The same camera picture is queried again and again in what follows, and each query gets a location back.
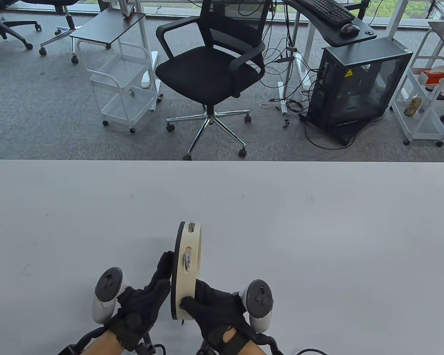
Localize person's left hand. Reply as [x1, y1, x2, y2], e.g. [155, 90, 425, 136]
[107, 251, 175, 352]

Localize person's right hand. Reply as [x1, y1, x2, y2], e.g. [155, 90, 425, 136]
[180, 279, 258, 346]

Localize round wooden tambourine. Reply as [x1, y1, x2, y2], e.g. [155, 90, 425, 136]
[170, 221, 204, 321]

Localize person's right forearm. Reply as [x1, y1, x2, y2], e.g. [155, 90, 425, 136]
[224, 339, 268, 355]

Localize person's left forearm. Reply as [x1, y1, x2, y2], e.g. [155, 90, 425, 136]
[83, 330, 125, 355]

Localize black and white left controller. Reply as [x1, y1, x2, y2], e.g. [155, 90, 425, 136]
[92, 267, 128, 325]

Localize black and white controller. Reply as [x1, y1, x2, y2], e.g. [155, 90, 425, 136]
[240, 279, 274, 333]
[92, 267, 128, 325]

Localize black and white right controller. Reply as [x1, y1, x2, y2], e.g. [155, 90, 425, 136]
[240, 279, 274, 333]

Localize black mesh office chair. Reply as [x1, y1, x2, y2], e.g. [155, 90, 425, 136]
[155, 0, 272, 160]

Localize black computer tower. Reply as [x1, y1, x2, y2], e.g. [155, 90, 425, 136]
[305, 37, 414, 145]

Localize white cart with dark top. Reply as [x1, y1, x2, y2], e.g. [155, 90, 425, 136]
[70, 8, 164, 134]

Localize brown bottle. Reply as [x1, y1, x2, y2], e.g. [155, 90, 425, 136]
[404, 96, 422, 118]

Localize black chair with silver base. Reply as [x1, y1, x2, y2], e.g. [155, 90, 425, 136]
[39, 0, 83, 57]

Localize dark curved desk top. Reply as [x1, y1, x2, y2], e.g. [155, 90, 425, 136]
[281, 0, 378, 48]

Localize black keyboard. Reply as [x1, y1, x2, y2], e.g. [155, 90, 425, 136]
[294, 0, 356, 26]

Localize orange and white box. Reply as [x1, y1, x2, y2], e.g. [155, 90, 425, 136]
[418, 66, 444, 86]

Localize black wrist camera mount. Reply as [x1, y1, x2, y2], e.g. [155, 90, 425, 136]
[132, 332, 167, 355]

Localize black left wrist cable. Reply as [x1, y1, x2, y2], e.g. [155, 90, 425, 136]
[57, 327, 108, 355]

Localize black glove cable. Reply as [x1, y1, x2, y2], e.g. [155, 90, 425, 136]
[257, 332, 342, 355]

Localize black looped power cable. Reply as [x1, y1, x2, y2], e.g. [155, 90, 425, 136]
[304, 120, 357, 151]

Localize bundle of black floor cables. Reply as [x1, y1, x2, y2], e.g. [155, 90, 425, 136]
[260, 7, 320, 130]

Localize white wire shelf cart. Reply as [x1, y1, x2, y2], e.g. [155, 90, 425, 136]
[390, 21, 444, 148]

